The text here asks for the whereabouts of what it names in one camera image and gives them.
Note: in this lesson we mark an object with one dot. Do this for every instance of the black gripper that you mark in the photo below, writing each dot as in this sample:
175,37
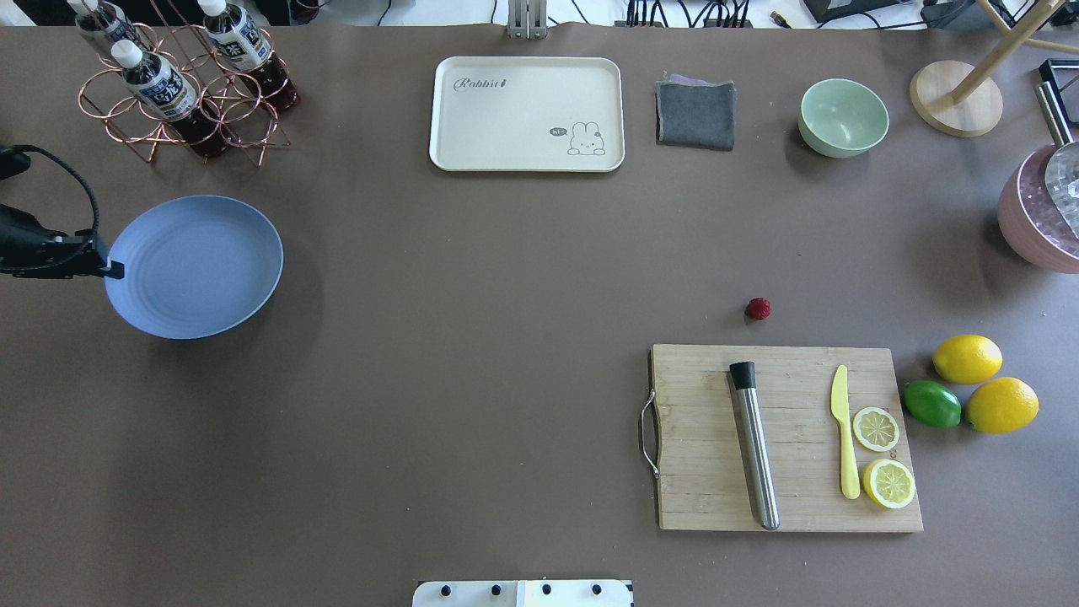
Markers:
25,242

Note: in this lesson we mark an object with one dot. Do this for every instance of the red strawberry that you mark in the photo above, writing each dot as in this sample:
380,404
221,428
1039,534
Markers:
758,309

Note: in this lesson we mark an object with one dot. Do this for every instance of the blue plastic plate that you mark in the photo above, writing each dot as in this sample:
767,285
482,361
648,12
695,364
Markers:
195,267

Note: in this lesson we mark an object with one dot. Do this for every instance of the tea bottle front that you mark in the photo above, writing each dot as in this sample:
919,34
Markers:
167,93

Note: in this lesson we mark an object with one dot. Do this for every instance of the tea bottle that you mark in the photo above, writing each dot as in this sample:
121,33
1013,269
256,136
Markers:
167,93
102,24
241,44

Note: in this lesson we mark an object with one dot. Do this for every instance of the tea bottle back left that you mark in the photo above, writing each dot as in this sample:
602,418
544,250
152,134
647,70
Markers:
102,24

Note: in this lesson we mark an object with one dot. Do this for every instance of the tea bottle back right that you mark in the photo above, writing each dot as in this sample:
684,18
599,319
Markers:
241,44

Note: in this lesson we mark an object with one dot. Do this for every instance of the cream rabbit tray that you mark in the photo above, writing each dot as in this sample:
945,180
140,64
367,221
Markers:
527,114

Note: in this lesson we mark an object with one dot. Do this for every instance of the grey folded cloth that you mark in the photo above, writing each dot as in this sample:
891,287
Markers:
696,113

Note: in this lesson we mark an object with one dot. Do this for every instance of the wooden cutting board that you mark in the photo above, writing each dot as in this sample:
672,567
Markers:
703,464

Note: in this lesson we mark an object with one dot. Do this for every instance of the steel muddler black tip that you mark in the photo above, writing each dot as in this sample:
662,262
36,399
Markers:
757,457

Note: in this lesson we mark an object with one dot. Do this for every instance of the pale green bowl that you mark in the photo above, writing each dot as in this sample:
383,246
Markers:
840,118

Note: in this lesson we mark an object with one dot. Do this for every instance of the yellow plastic knife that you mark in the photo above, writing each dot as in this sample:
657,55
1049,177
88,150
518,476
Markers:
841,412

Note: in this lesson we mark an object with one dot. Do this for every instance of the lemon half upper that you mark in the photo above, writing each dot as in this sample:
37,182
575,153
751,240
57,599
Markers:
875,429

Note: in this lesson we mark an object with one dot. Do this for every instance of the lemon half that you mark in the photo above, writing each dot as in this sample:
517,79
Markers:
875,429
889,483

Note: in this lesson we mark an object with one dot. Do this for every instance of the lemon half lower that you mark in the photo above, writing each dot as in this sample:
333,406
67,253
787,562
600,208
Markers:
889,483

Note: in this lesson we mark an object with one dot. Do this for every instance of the green lime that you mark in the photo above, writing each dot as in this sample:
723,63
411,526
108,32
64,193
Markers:
932,403

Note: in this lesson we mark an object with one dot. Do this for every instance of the whole lemon upper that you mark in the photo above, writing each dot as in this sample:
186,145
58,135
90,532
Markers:
967,359

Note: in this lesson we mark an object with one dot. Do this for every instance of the whole lemon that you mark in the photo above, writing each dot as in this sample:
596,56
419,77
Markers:
967,359
1002,405

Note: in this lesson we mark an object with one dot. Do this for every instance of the wooden glass drying stand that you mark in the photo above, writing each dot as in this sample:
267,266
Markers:
960,99

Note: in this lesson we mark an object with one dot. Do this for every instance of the whole lemon lower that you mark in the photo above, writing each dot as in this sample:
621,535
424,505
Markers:
1002,405

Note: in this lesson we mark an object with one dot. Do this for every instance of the pink ice bowl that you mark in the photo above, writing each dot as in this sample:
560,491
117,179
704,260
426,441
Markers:
1029,220

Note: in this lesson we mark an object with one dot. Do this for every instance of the metal ice scoop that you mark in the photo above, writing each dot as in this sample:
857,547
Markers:
1061,173

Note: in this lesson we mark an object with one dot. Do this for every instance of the copper wire bottle rack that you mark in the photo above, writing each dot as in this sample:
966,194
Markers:
250,125

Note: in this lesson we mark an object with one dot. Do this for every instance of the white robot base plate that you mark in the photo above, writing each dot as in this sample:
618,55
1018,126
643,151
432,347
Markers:
536,592

